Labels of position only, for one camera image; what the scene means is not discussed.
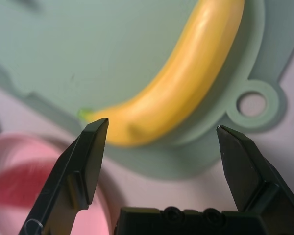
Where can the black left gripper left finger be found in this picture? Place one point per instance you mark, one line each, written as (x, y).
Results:
(68, 186)

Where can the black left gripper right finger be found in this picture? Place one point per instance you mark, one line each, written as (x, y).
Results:
(254, 171)

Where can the pink round plate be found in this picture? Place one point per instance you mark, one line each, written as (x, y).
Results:
(19, 151)

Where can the yellow toy banana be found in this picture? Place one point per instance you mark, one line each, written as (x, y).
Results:
(166, 93)

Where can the green cutting board tray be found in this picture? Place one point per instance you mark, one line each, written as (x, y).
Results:
(63, 49)

